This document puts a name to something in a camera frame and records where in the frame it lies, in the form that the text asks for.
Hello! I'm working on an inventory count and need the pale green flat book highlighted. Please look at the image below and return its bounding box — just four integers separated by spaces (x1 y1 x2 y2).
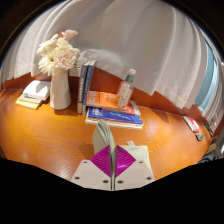
18 93 43 105

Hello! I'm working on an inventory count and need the red and white booklet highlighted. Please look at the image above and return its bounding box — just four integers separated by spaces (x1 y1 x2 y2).
182 115 201 133

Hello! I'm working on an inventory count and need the pale green towel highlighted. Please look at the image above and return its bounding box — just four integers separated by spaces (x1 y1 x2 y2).
91 119 155 192

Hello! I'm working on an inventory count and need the white curtain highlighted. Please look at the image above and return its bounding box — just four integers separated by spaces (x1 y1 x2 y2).
0 0 224 124

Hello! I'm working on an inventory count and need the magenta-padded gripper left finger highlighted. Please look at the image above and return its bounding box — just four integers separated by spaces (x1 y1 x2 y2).
70 144 114 192

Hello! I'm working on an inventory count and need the white wall socket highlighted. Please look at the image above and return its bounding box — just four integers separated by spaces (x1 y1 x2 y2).
68 61 84 78

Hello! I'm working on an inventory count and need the window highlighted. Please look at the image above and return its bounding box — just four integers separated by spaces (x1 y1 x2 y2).
194 39 219 113

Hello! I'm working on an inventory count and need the black bag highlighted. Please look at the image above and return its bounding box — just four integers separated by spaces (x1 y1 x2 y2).
198 151 218 165

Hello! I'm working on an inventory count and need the white and pink flower bouquet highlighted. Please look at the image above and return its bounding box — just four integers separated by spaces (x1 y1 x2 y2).
35 29 81 77

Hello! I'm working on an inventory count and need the clear plastic water bottle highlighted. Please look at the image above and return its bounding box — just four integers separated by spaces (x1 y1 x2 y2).
115 68 137 109

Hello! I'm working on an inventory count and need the white ceramic vase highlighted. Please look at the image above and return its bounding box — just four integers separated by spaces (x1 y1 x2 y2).
49 68 72 111

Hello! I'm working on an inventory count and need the thick white book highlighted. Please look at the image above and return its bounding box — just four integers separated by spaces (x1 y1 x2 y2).
22 79 52 102

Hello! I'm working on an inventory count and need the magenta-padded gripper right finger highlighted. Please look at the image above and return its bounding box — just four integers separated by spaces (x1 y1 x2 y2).
113 144 156 192

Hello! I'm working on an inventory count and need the blue upright book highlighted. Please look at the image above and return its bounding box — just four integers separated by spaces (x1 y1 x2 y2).
82 59 97 116

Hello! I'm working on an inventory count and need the yellow flat book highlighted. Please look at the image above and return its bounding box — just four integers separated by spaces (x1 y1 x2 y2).
15 97 42 110

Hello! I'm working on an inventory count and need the blue flat book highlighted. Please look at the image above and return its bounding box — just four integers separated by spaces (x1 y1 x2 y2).
87 106 144 126

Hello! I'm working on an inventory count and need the orange flat book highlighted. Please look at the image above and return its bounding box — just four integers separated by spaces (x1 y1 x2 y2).
85 90 134 113

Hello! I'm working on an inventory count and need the white flat magazine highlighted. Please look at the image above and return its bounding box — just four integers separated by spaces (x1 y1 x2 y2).
84 116 144 130

